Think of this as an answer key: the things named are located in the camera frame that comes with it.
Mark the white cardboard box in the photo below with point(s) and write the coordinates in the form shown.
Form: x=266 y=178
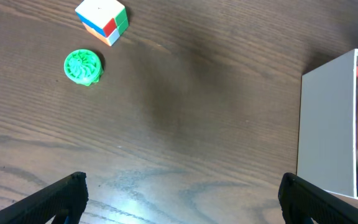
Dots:
x=327 y=155

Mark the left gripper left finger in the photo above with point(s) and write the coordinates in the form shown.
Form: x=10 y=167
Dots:
x=62 y=202

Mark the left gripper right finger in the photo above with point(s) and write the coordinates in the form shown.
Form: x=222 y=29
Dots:
x=303 y=202

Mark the green round ridged disc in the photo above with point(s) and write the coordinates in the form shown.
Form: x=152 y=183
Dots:
x=83 y=67

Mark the multicolour puzzle cube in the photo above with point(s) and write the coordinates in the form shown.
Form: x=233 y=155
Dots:
x=105 y=19

